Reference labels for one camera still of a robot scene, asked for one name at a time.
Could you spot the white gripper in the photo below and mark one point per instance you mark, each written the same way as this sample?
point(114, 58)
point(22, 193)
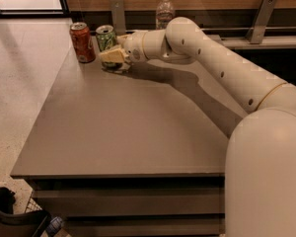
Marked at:
point(133, 46)

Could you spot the green soda can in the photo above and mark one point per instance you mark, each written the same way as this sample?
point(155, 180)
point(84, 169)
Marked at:
point(106, 37)

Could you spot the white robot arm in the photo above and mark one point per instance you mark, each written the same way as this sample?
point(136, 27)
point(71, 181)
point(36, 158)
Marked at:
point(260, 165)

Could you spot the red coke can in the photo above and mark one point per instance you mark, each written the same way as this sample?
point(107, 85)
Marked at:
point(82, 42)

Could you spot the clear plastic water bottle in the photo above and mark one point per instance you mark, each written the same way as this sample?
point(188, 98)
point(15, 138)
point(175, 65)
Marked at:
point(165, 13)

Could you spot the grey drawer cabinet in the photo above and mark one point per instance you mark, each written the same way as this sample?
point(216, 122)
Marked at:
point(140, 154)

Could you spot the blue round object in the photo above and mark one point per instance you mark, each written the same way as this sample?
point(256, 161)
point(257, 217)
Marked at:
point(54, 226)

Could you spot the black chair part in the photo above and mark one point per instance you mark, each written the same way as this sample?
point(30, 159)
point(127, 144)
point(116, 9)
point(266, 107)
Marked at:
point(28, 224)

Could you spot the left metal wall bracket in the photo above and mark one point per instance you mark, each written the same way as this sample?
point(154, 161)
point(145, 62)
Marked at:
point(118, 16)

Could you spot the metal wall bracket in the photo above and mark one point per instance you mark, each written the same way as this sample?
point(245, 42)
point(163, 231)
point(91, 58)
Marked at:
point(118, 16)
point(256, 32)

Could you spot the right metal wall bracket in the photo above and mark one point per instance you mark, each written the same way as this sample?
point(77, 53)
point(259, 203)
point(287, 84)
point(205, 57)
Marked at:
point(256, 32)

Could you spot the metal wall rail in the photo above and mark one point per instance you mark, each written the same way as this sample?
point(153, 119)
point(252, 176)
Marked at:
point(226, 30)

